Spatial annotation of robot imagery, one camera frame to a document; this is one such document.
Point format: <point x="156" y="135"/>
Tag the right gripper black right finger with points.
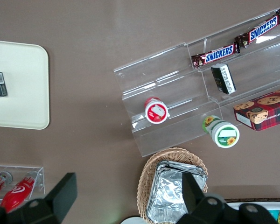
<point x="190" y="193"/>

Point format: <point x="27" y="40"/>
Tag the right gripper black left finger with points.
<point x="63" y="193"/>

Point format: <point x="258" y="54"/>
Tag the aluminium foil tray stack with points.
<point x="168" y="193"/>

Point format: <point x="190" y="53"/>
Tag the light oval wicker basket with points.
<point x="144" y="182"/>

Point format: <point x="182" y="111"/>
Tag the white rectangular snack tray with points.
<point x="254" y="206"/>

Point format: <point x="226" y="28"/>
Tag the cream plastic serving tray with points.
<point x="21" y="86"/>

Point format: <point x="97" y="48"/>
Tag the clear acrylic bottle rack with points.
<point x="40" y="179"/>

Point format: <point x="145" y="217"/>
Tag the green lid sunflower cup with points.
<point x="225" y="135"/>

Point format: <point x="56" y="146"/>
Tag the teal snack packet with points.
<point x="274" y="213"/>

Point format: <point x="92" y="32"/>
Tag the red lid strawberry cup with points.
<point x="156" y="112"/>

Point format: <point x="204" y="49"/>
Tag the red tartan cookie box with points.
<point x="266" y="109"/>

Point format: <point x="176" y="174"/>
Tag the clear acrylic stepped display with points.
<point x="165" y="77"/>

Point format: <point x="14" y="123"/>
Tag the black white small box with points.
<point x="224" y="79"/>

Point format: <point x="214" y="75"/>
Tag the Snickers chocolate bar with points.
<point x="215" y="56"/>
<point x="259" y="31"/>

